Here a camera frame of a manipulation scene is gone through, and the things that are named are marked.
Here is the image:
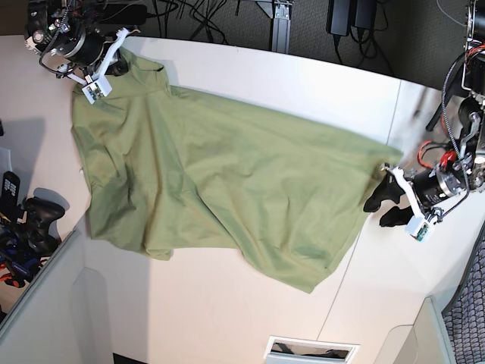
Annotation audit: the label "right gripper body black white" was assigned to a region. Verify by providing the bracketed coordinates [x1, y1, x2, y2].
[48, 27, 133, 79]

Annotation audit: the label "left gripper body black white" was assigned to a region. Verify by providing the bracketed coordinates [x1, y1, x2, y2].
[384, 165, 471, 224]

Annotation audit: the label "green t-shirt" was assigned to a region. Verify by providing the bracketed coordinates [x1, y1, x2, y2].
[71, 50, 402, 293]

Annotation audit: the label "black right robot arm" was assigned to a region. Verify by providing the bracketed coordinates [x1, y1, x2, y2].
[24, 1, 137, 84]

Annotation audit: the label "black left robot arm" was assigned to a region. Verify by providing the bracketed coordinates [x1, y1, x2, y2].
[363, 1, 484, 229]

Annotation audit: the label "white paper sheet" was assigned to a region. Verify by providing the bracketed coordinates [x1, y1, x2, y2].
[0, 147, 13, 174]

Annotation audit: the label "black remote control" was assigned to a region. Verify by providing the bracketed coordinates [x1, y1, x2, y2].
[1, 171, 20, 208]

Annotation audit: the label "black game controller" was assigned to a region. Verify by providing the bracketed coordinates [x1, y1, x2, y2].
[21, 196, 65, 256]

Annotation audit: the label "blue orange clamp tools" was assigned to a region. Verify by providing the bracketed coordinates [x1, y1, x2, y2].
[1, 227, 42, 288]

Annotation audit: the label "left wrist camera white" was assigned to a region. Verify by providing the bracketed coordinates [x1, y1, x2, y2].
[405, 215, 435, 243]

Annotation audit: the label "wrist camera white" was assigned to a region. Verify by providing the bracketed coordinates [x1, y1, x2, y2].
[405, 215, 435, 243]
[82, 76, 112, 105]

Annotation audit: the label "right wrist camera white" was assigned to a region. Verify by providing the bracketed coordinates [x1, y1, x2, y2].
[82, 76, 112, 105]

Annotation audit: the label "aluminium frame post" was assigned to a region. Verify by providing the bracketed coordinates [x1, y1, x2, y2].
[271, 1, 293, 54]

